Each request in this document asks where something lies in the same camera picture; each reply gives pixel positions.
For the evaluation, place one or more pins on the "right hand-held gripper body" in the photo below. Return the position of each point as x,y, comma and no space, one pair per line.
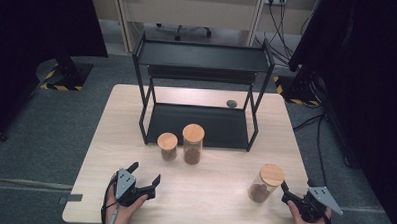
320,196

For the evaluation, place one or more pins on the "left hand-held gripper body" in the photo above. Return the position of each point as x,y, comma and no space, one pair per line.
125,184

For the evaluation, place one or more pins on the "wide glass jar wooden lid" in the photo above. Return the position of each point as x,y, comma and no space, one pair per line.
271,174

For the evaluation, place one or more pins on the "small glass jar wooden lid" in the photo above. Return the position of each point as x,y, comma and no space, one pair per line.
167,141

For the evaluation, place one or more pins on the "tall glass jar wooden lid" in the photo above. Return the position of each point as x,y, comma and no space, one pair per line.
193,133

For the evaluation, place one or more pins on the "black two-tier metal rack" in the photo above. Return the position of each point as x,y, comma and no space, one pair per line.
201,55

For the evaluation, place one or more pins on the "person's left hand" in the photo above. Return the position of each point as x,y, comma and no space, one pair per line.
119,216

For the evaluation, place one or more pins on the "grey floor tape piece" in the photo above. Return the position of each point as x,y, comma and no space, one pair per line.
71,198

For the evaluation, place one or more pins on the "black stand base striped tape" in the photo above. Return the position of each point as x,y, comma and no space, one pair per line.
299,90
69,75

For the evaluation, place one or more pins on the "dark round table grommet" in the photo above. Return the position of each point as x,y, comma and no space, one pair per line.
232,103

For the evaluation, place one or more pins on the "black curtain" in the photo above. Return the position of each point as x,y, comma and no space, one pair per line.
371,81
39,26

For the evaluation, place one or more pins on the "black office chair base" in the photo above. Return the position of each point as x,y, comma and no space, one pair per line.
178,34

